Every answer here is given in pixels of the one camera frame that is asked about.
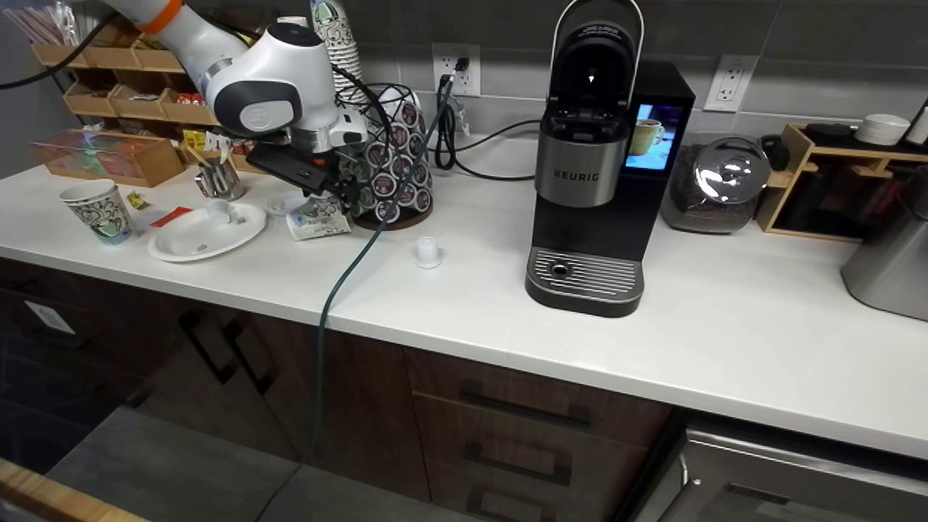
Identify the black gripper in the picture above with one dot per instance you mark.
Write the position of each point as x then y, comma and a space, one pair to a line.
290, 166

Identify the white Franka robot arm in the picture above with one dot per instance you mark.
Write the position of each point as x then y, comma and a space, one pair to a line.
242, 77

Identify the small white creamer cup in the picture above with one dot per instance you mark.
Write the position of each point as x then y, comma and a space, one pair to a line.
221, 211

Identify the stainless steel stirrer cup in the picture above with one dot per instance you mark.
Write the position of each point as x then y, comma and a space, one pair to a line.
221, 182

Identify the white round plate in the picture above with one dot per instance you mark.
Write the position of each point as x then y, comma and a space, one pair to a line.
208, 237

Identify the black Keurig coffee machine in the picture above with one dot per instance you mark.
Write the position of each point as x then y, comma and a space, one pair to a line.
589, 183

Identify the small white pod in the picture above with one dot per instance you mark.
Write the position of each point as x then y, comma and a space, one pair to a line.
427, 254

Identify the stack of paper cups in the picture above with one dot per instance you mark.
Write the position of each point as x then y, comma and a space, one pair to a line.
338, 38

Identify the red packet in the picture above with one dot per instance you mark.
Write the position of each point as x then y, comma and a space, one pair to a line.
171, 216

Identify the yellow candy wrapper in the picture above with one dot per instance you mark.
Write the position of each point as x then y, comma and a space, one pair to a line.
137, 200

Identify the dark wooden cabinet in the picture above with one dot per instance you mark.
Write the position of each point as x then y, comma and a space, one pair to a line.
366, 408

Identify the snack box tray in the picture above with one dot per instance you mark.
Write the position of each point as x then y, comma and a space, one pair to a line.
106, 157

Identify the wooden shelf organizer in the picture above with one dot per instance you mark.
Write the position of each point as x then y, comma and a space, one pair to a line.
106, 92

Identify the wooden bar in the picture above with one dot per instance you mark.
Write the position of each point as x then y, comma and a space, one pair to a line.
60, 493

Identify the wooden rack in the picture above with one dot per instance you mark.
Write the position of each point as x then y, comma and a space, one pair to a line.
793, 183

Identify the steel dishwasher front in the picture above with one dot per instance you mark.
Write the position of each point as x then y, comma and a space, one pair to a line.
793, 473

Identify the white round container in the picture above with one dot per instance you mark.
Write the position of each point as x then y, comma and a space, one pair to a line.
882, 129

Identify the steel appliance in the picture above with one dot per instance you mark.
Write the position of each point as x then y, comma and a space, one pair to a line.
895, 261

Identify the white wall outlet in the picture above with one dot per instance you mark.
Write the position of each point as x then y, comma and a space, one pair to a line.
456, 71
728, 84

